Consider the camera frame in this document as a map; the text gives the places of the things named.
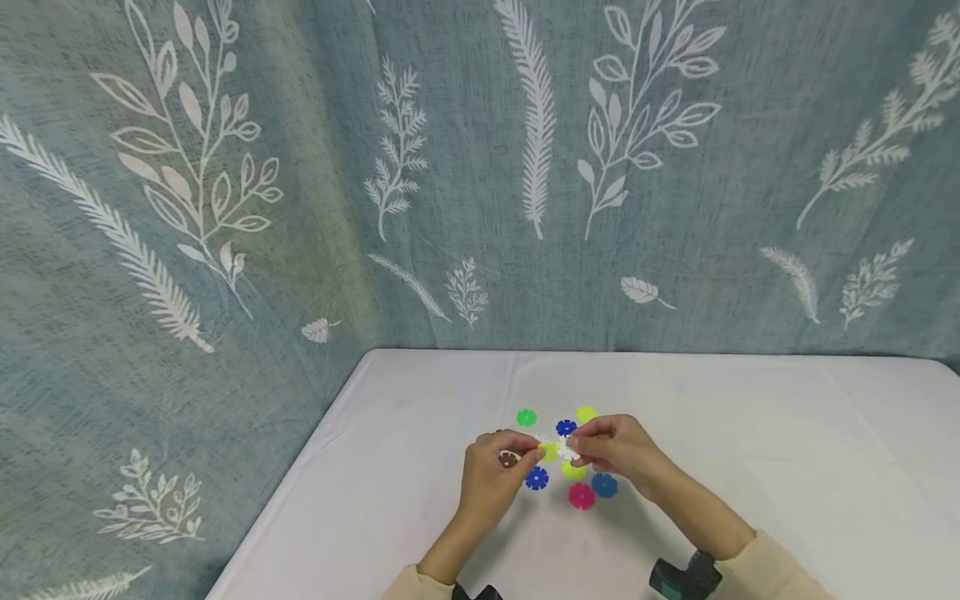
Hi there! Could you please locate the person's right hand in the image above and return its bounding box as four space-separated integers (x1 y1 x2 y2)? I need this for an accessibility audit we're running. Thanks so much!
567 414 677 503

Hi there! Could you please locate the person's left hand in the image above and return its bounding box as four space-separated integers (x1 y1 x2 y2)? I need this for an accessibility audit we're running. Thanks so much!
457 428 548 536

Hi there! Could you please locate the person's left forearm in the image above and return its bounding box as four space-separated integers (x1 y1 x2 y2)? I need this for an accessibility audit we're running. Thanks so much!
382 512 490 600

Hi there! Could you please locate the person's right forearm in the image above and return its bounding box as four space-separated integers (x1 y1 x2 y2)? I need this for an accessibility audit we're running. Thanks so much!
643 472 838 600

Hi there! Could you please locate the scatter of coloured plastic pieces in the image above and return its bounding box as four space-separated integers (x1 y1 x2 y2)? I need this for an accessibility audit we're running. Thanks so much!
497 405 621 512

